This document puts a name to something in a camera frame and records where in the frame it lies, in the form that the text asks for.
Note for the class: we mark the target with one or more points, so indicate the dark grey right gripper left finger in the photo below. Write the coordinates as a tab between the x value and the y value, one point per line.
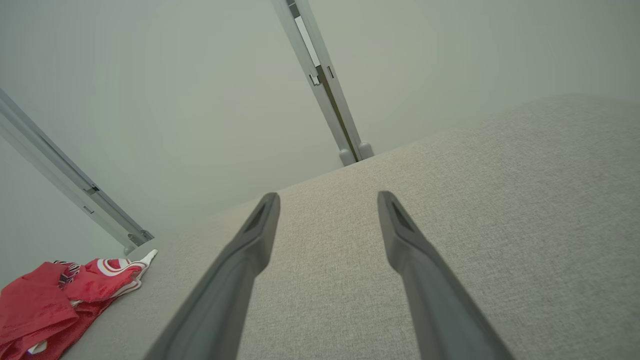
227	290

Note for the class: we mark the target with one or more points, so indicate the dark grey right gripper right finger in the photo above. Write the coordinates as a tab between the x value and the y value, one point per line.
430	295

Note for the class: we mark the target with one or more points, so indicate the red jersey with white sleeves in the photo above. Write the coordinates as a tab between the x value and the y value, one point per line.
107	277

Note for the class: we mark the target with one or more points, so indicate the red shorts with white stripes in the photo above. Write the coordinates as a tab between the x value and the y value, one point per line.
30	305

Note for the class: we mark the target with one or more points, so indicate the grey partition support frame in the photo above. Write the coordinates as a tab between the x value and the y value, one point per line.
65	177

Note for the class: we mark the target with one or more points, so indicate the grey partition post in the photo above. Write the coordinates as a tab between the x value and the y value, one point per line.
342	100
320	100

